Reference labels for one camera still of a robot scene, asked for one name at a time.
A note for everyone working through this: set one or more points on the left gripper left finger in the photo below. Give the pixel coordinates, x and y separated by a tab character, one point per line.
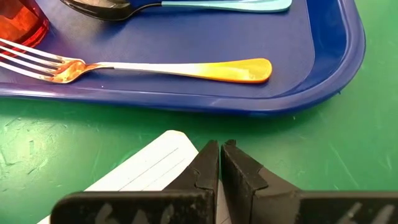
186	202

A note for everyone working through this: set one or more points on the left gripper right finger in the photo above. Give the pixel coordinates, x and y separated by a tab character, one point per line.
248	199

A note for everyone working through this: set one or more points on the dark blue plastic tray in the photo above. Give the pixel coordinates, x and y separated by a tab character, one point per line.
186	40

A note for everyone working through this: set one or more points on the white folded napkin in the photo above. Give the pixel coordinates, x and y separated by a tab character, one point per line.
149	168

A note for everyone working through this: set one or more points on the green table mat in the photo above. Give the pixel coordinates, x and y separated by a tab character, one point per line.
342	149

